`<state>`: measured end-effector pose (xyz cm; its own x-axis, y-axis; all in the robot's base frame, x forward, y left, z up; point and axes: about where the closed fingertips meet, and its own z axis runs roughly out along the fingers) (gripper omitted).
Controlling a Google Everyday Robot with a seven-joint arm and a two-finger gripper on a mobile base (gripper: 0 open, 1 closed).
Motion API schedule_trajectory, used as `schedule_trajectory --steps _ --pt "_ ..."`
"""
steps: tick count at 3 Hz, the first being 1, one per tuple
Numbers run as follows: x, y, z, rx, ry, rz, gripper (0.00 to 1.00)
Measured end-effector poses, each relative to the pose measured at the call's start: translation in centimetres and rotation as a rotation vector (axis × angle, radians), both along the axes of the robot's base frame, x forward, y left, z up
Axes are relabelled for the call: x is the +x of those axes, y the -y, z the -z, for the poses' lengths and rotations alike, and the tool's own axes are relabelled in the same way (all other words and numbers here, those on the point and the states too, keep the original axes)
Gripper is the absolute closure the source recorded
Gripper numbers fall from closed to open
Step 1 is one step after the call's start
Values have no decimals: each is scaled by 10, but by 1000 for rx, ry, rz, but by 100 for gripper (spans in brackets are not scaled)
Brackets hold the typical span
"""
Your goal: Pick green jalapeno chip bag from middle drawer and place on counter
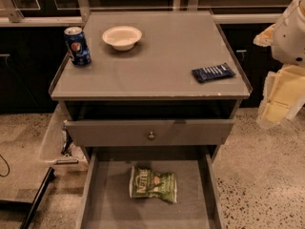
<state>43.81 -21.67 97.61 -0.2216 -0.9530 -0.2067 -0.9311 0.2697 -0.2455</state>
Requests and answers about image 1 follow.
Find round metal drawer knob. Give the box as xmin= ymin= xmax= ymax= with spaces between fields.
xmin=148 ymin=132 xmax=156 ymax=140

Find snack bags in bin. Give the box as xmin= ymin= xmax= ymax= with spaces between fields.
xmin=61 ymin=121 xmax=77 ymax=157

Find black metal bar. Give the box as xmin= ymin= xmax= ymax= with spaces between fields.
xmin=19 ymin=167 xmax=54 ymax=229

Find black floor cable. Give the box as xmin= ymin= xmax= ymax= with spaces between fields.
xmin=0 ymin=154 xmax=10 ymax=178

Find green jalapeno chip bag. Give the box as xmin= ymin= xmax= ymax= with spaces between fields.
xmin=129 ymin=166 xmax=177 ymax=203

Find grey open middle drawer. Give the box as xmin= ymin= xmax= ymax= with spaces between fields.
xmin=76 ymin=146 xmax=225 ymax=229

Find dark blue snack bar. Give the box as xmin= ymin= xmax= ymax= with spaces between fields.
xmin=192 ymin=63 xmax=235 ymax=83

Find blue Pepsi can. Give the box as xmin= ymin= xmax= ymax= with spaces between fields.
xmin=64 ymin=27 xmax=92 ymax=67

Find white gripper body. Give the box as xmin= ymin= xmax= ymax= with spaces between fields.
xmin=272 ymin=0 xmax=305 ymax=67

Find clear plastic bin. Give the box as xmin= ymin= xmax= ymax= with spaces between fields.
xmin=38 ymin=105 xmax=88 ymax=171

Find grey top drawer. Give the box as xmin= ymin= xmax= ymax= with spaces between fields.
xmin=66 ymin=119 xmax=234 ymax=147

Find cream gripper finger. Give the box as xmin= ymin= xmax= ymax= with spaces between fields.
xmin=254 ymin=24 xmax=275 ymax=47
xmin=256 ymin=64 xmax=305 ymax=129

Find grey drawer cabinet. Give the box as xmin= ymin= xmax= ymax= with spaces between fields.
xmin=48 ymin=10 xmax=254 ymax=164

